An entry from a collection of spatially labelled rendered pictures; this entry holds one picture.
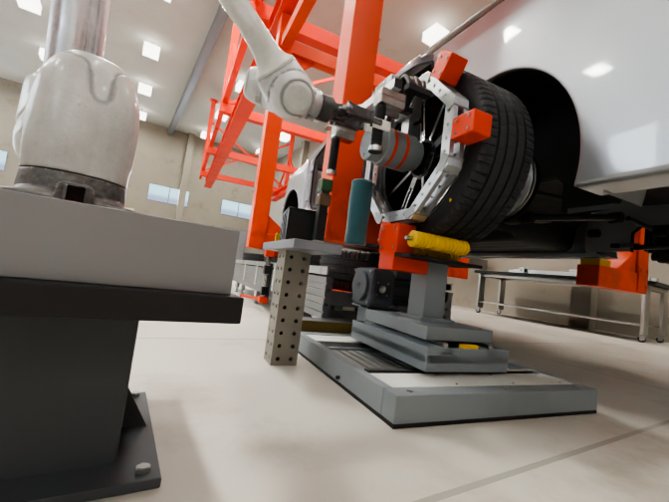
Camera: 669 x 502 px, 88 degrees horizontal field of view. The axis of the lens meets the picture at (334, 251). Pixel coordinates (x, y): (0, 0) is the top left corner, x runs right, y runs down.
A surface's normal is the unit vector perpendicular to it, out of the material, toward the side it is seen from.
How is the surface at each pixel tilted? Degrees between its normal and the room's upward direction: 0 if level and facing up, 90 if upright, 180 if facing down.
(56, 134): 93
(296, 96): 122
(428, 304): 90
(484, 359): 90
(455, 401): 90
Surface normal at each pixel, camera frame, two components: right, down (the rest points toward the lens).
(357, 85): 0.41, -0.01
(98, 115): 0.71, -0.02
